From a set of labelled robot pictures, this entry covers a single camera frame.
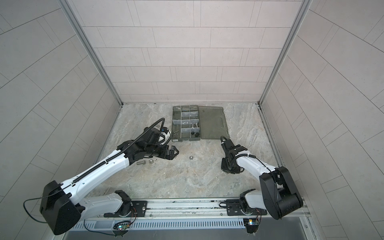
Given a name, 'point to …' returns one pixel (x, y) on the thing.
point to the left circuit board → (122, 227)
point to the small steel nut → (191, 157)
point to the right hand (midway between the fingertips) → (224, 170)
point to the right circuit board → (252, 224)
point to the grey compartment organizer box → (193, 123)
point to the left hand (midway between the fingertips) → (176, 150)
